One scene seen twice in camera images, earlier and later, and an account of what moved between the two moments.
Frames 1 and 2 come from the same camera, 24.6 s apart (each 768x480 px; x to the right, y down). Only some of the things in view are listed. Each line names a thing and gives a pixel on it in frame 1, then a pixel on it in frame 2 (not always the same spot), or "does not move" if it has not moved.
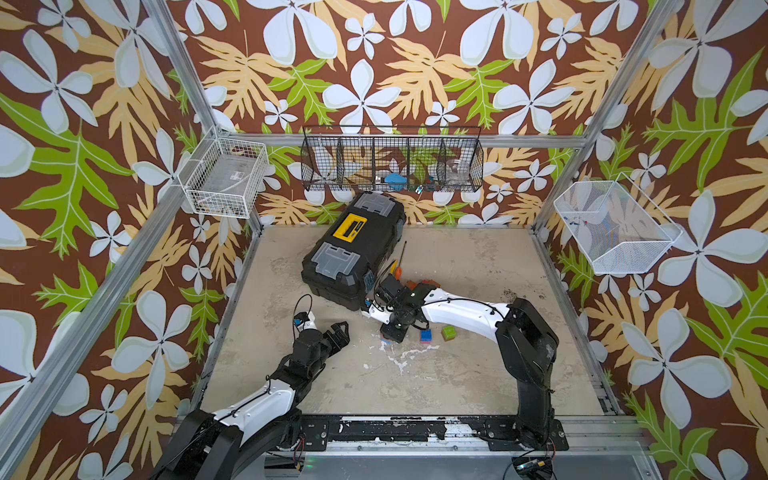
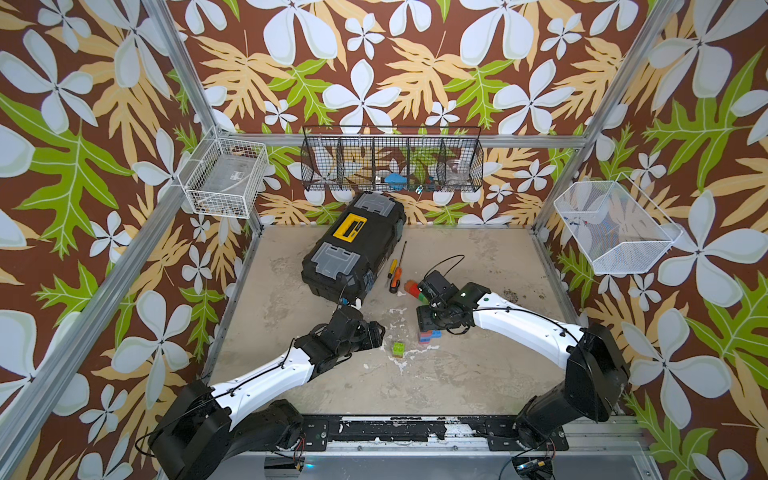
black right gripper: x=387 y=335 → x=423 y=323
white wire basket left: x=221 y=176 does not move
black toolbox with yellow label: x=344 y=266 does not move
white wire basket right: x=614 y=224 does not move
